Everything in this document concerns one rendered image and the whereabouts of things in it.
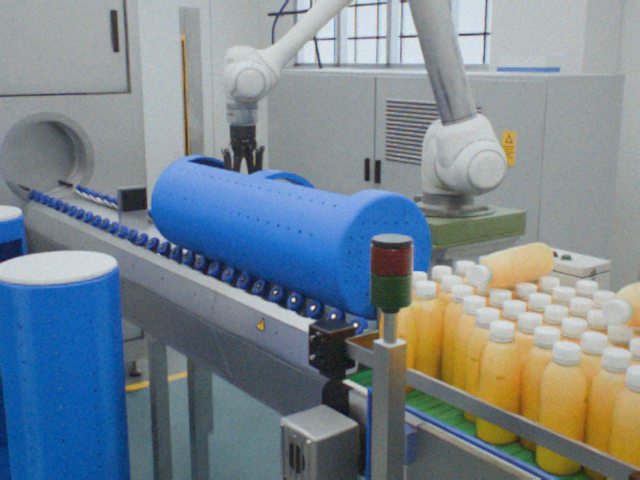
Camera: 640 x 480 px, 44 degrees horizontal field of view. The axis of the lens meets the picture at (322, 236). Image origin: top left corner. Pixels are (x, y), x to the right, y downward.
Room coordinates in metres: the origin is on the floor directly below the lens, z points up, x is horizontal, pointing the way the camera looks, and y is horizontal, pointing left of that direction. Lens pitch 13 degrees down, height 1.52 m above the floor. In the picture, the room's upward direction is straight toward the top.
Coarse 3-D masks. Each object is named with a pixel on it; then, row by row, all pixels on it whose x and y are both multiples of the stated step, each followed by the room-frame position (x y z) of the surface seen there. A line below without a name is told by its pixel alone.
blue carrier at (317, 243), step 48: (192, 192) 2.12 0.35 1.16; (240, 192) 1.96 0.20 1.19; (288, 192) 1.84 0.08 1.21; (384, 192) 1.70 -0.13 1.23; (192, 240) 2.11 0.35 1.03; (240, 240) 1.89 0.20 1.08; (288, 240) 1.73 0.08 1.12; (336, 240) 1.61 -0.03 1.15; (288, 288) 1.82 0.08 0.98; (336, 288) 1.60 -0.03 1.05
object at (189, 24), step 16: (192, 16) 3.02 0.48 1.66; (192, 32) 3.02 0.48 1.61; (192, 48) 3.02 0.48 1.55; (192, 64) 3.02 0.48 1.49; (192, 80) 3.01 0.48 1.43; (192, 96) 3.01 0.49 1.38; (192, 112) 3.01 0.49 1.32; (192, 128) 3.01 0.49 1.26; (192, 144) 3.01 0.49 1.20; (208, 384) 3.03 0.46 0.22; (208, 400) 3.03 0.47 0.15; (208, 416) 3.03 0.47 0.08; (208, 432) 3.03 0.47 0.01
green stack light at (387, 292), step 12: (372, 276) 1.12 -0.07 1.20; (384, 276) 1.11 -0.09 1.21; (396, 276) 1.11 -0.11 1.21; (408, 276) 1.12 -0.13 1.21; (372, 288) 1.12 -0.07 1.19; (384, 288) 1.11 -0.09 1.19; (396, 288) 1.11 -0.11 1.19; (408, 288) 1.12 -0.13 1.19; (372, 300) 1.12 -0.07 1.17; (384, 300) 1.11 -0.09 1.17; (396, 300) 1.11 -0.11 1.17; (408, 300) 1.12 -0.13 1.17
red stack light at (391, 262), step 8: (376, 248) 1.12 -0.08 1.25; (408, 248) 1.12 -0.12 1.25; (376, 256) 1.12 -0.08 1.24; (384, 256) 1.11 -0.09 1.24; (392, 256) 1.11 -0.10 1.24; (400, 256) 1.11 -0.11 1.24; (408, 256) 1.12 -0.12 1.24; (376, 264) 1.12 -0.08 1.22; (384, 264) 1.11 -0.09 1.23; (392, 264) 1.11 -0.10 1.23; (400, 264) 1.11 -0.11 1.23; (408, 264) 1.12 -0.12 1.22; (376, 272) 1.12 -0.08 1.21; (384, 272) 1.11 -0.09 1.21; (392, 272) 1.11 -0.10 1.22; (400, 272) 1.11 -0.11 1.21; (408, 272) 1.12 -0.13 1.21
